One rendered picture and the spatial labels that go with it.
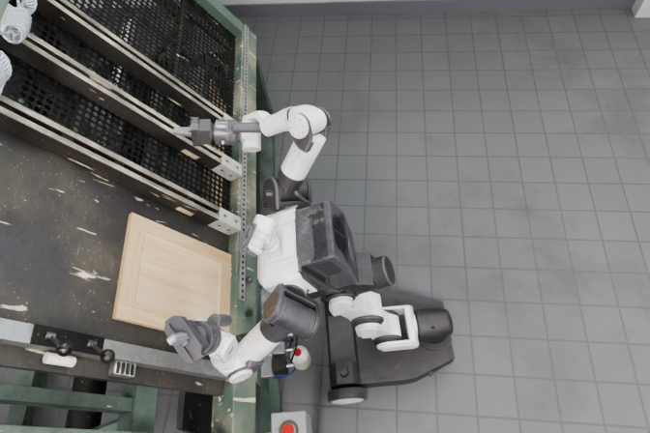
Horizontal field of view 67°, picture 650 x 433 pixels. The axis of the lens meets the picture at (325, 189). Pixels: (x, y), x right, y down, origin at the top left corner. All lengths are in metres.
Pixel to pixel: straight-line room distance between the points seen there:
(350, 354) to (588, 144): 2.12
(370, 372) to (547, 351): 0.96
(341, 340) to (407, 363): 0.35
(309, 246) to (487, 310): 1.64
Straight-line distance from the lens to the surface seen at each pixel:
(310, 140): 1.50
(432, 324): 2.49
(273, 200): 1.64
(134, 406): 1.75
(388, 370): 2.61
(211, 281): 1.98
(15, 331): 1.50
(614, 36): 4.50
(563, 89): 3.96
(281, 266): 1.52
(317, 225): 1.51
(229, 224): 2.07
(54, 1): 2.03
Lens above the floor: 2.73
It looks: 58 degrees down
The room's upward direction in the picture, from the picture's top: 9 degrees counter-clockwise
